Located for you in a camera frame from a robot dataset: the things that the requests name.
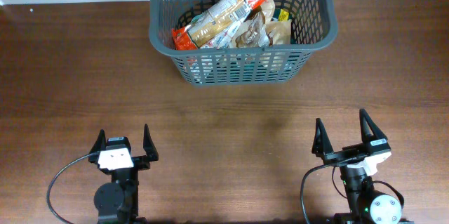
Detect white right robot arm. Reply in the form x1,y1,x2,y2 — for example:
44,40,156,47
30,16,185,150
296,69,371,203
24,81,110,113
311,109,405,224

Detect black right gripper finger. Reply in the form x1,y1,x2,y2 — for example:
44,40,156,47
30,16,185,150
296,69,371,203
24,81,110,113
359,109,387,144
311,118,334,157

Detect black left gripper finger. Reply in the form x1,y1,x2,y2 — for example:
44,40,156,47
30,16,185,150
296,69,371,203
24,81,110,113
90,129,106,154
143,124,159,162

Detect grey plastic basket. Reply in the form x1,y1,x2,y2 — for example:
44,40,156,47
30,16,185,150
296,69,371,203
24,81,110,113
149,0,337,86

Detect beige noodle packet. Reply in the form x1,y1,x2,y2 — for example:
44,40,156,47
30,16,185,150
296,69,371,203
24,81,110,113
259,19,294,74

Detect light blue white tube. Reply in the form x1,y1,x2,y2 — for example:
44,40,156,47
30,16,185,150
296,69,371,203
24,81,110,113
190,13,207,25

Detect orange spaghetti packet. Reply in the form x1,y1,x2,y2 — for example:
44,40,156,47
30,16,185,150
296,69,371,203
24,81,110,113
172,0,265,51

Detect green coffee bag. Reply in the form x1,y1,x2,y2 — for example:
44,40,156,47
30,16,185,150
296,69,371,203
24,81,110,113
272,8,291,22

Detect brown white snack bag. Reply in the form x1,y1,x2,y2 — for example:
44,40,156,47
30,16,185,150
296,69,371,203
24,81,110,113
229,0,275,48

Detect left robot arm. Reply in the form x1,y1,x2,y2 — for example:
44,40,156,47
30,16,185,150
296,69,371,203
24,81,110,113
88,125,159,224

